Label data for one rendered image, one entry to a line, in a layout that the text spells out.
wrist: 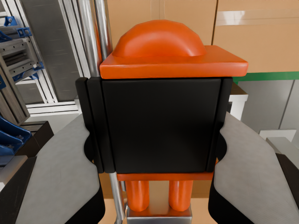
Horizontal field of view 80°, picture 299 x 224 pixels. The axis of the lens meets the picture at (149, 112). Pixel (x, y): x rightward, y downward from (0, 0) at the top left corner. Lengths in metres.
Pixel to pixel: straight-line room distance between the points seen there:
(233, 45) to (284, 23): 0.18
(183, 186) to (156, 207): 0.04
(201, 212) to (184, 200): 0.29
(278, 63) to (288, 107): 0.93
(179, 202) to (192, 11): 0.65
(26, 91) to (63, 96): 0.24
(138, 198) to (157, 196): 0.03
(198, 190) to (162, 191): 0.24
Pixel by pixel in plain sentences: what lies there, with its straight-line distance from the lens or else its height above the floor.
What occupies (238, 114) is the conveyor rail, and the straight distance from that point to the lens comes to 0.86.
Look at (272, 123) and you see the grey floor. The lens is 1.82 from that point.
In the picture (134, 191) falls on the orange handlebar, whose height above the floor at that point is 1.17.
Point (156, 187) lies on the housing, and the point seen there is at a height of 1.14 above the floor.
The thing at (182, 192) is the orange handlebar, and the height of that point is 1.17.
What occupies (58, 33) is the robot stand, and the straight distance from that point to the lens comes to 1.18.
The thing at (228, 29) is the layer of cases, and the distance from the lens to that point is 0.78.
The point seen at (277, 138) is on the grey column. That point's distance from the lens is 1.90.
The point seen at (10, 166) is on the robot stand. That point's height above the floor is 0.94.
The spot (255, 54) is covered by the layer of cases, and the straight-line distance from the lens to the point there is 0.84.
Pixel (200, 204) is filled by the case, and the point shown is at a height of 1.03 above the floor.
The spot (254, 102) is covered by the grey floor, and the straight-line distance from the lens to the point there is 1.63.
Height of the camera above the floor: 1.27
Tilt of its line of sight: 61 degrees down
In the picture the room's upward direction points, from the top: 179 degrees counter-clockwise
